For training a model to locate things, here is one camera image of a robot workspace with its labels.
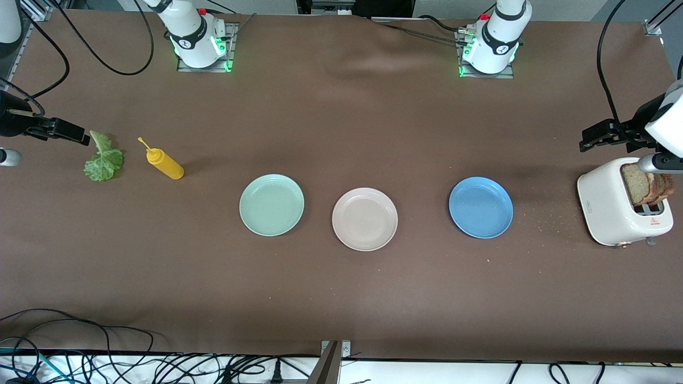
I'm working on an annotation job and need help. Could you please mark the silver angle bracket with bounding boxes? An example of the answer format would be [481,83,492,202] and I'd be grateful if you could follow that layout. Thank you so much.
[320,340,352,359]

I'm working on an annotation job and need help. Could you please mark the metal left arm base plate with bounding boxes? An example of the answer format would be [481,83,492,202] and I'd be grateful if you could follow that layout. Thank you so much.
[458,29,515,79]

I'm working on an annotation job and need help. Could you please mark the beige plate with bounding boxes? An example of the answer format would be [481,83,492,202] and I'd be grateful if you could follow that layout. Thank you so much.
[331,187,399,252]

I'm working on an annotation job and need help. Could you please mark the green lettuce leaf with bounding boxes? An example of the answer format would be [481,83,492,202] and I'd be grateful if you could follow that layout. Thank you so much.
[83,130,124,182]

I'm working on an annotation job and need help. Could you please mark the yellow mustard squeeze bottle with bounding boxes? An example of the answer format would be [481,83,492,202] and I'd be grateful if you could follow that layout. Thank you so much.
[137,137,185,180]

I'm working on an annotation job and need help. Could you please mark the white toaster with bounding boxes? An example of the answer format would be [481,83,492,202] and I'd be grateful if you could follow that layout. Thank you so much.
[577,157,674,249]

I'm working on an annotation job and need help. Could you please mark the black equipment behind table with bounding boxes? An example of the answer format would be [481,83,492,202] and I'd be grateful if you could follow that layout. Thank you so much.
[296,0,416,19]

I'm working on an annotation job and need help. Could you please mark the black base power cable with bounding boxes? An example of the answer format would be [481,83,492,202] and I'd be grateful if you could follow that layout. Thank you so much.
[371,19,467,46]

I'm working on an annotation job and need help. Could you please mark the grey metal post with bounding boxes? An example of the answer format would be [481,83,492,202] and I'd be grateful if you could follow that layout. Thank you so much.
[307,341,342,384]

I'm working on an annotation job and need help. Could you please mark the brown table cover sheet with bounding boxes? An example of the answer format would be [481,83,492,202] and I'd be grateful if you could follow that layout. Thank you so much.
[0,10,683,363]

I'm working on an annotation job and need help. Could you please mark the blue plate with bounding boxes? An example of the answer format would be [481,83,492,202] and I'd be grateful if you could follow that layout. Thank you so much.
[448,177,514,239]

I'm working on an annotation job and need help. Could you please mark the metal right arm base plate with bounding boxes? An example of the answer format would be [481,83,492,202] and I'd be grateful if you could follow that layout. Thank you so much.
[176,21,235,73]

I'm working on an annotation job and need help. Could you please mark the brown bread slice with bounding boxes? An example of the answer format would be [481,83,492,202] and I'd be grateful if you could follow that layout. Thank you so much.
[648,173,674,206]
[621,163,653,207]

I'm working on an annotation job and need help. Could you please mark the teal cable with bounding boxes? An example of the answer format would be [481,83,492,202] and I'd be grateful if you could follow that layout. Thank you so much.
[0,347,67,382]

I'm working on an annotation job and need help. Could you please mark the mint green plate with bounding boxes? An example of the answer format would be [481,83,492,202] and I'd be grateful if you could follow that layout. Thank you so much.
[239,174,305,237]

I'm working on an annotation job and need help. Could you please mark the aluminium frame profile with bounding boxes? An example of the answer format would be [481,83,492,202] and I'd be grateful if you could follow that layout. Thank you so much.
[19,0,54,23]

